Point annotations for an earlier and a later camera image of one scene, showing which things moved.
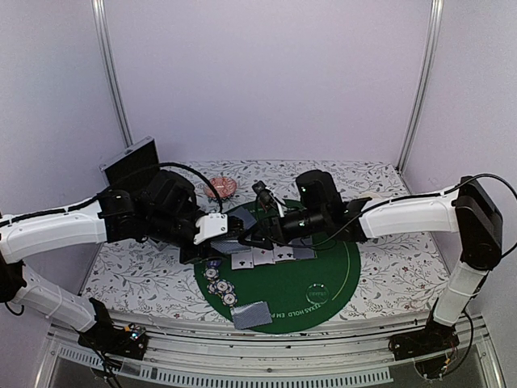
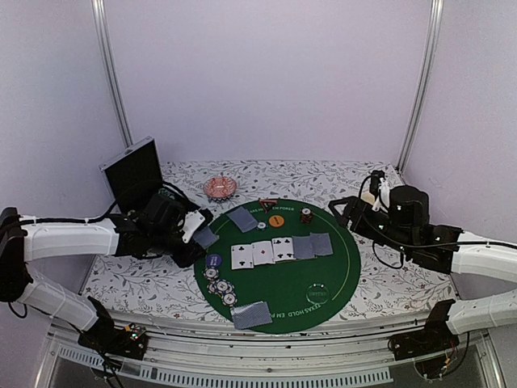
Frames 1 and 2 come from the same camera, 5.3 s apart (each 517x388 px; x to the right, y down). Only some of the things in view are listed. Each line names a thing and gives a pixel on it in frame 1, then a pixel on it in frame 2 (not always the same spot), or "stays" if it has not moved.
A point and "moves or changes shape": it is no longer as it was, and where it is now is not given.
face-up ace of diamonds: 263,255 stays
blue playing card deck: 228,246 moves or changes shape
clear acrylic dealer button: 317,293 stays
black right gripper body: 316,220 → 361,224
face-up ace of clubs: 241,260 stays
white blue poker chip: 220,286 stays
